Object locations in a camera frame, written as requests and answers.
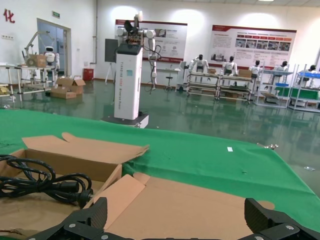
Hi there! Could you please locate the red bin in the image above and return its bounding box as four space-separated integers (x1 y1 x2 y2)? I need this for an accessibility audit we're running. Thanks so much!
82 68 95 82

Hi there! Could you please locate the shelf rack with green panel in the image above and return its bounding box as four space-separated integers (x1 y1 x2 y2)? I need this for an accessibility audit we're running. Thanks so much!
286 63 320 113

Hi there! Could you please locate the white shelf rack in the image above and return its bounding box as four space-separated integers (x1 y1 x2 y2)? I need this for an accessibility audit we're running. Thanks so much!
254 63 294 109

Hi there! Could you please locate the black screen on stand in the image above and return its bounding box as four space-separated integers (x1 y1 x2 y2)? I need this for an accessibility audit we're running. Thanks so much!
104 38 118 84

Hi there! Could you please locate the pipe frame workbench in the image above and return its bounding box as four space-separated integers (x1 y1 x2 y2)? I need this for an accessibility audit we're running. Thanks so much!
185 70 221 98
217 73 256 101

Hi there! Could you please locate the white black humanoid robot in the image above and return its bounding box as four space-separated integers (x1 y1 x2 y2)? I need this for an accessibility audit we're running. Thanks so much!
249 59 263 76
274 60 290 76
300 64 318 88
189 54 210 74
221 55 239 76

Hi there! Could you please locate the white tower robot body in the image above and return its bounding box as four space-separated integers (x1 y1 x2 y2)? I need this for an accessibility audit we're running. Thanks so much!
113 11 144 120

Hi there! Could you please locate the open brown cardboard box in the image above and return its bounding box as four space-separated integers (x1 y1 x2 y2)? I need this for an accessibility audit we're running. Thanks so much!
83 172 276 240
0 131 151 238

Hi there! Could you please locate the black tower robot base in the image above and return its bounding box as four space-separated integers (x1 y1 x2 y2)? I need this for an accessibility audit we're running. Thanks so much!
99 113 150 129

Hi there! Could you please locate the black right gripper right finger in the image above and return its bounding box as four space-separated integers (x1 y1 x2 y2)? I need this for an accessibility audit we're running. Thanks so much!
244 197 320 240

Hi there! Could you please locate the glass doorway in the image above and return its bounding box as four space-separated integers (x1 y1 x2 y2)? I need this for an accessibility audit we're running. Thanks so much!
36 17 72 76

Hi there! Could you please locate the green table cloth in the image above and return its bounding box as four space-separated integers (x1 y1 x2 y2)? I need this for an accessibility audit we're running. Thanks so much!
0 108 320 226

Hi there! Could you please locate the white wall pipe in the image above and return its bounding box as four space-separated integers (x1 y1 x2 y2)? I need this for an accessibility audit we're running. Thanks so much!
92 0 99 66

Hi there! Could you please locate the black stool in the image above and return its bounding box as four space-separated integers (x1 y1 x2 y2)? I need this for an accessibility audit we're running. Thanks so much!
164 68 174 91

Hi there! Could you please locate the small white humanoid robot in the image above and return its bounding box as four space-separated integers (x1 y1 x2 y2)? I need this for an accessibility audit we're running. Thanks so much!
43 45 61 74

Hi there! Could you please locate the black power cable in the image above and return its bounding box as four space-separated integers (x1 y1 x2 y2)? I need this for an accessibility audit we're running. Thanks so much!
0 154 95 209

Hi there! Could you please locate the cardboard box on rack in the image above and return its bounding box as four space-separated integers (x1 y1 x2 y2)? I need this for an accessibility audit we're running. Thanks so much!
33 54 48 68

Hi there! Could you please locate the red wall character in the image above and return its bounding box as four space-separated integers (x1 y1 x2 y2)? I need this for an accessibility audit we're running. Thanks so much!
3 8 16 24

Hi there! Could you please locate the white desk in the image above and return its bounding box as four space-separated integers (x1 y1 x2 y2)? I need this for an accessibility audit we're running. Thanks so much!
156 67 182 86

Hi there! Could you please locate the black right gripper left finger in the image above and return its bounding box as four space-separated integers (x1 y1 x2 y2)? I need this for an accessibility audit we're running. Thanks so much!
24 196 118 240

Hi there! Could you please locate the white hanging frame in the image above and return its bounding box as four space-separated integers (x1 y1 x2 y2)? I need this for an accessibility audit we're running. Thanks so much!
23 30 55 58

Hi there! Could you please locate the open cardboard floor box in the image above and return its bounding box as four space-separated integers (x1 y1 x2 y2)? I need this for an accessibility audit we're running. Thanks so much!
55 76 87 96

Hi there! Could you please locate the flat cardboard floor box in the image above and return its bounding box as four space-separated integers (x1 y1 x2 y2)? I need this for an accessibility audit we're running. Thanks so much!
50 87 77 100

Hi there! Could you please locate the white wheeled machine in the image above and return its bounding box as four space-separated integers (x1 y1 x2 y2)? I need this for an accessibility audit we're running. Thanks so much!
175 60 190 93

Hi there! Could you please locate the red white wall poster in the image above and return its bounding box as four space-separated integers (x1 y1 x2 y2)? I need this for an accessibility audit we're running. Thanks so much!
211 24 298 70
114 19 188 62

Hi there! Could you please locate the white pipe rack table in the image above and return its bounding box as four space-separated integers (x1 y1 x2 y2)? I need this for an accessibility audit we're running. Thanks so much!
0 63 25 103
16 65 58 95

